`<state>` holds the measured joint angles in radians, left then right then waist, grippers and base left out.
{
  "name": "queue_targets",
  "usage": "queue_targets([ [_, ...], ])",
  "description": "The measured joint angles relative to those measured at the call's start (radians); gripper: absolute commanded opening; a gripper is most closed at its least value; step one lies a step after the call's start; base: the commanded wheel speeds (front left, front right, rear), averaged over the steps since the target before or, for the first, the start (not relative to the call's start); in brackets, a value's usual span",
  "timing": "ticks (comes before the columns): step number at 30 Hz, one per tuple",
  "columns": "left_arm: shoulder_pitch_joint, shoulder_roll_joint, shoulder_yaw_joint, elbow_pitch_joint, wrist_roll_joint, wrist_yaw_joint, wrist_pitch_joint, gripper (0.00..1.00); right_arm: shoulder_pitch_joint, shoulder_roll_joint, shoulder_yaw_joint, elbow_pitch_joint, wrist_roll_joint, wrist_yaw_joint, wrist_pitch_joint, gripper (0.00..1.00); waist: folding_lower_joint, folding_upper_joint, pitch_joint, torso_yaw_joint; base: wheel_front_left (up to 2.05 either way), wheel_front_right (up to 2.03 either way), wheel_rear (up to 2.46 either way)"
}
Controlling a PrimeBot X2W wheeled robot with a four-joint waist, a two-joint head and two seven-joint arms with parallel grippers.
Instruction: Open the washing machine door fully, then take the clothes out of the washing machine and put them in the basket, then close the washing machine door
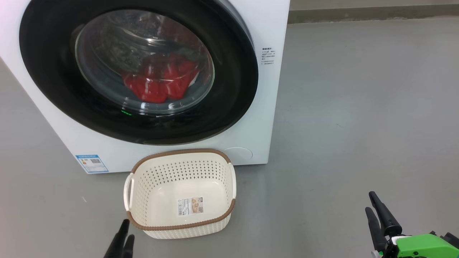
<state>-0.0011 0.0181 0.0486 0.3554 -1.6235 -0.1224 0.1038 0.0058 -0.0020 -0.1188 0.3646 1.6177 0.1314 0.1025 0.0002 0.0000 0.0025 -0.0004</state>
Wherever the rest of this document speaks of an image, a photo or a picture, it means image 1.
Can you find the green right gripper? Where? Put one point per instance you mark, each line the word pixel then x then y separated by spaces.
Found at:
pixel 423 247

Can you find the cream perforated basket brown rim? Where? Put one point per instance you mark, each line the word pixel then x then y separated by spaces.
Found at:
pixel 186 186

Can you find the white front-load washing machine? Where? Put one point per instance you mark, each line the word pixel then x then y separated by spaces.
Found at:
pixel 43 118

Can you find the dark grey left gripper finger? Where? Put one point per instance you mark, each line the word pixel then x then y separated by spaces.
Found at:
pixel 129 249
pixel 116 243

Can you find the red and white jersey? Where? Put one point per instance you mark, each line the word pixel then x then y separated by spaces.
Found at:
pixel 157 82

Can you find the round black glass washer door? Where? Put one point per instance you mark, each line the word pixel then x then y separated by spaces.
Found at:
pixel 57 82

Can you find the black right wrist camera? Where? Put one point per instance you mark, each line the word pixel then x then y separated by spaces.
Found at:
pixel 452 239

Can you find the blue energy label sticker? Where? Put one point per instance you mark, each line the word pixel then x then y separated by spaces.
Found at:
pixel 92 163

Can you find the printed product label sticker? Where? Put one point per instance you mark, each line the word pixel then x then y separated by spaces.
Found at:
pixel 190 206

